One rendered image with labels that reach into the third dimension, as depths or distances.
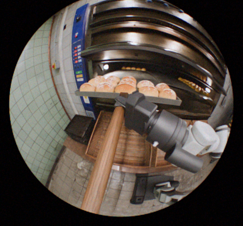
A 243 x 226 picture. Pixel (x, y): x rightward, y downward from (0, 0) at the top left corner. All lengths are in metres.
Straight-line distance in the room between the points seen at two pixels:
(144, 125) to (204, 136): 0.14
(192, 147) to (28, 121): 1.45
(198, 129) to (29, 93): 1.41
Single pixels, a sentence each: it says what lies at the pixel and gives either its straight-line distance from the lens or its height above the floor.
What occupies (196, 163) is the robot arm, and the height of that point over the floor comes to 1.22.
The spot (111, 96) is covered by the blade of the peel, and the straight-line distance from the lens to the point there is 0.29.
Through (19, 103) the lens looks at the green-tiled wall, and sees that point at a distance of 1.29.
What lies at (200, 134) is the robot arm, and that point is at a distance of 0.16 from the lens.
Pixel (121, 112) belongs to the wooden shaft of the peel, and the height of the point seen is 1.21.
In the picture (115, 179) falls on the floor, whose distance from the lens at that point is 1.34.
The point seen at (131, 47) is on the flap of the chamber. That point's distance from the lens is 0.39.
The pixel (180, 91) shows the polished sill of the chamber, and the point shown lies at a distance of 0.70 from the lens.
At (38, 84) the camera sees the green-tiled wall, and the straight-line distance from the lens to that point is 1.29.
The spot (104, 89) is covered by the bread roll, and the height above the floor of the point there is 1.21.
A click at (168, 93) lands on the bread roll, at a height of 1.22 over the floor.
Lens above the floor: 1.32
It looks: 35 degrees down
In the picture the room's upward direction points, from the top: straight up
